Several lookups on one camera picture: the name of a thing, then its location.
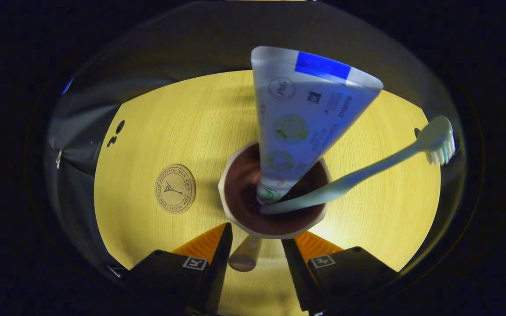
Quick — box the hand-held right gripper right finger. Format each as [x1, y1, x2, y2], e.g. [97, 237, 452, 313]
[281, 231, 401, 316]

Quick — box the black backdrop cloth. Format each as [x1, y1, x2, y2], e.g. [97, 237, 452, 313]
[44, 0, 466, 286]

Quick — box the round cork coaster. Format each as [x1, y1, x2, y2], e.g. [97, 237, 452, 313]
[155, 164, 197, 215]

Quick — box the pale green toothbrush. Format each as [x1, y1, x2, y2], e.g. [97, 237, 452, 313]
[260, 115, 456, 215]

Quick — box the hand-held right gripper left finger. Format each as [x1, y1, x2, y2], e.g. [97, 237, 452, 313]
[123, 223, 234, 316]

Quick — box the white toothpaste tube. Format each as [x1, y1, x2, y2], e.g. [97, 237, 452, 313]
[251, 46, 384, 205]

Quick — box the beige cup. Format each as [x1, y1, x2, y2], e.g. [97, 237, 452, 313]
[218, 140, 333, 273]

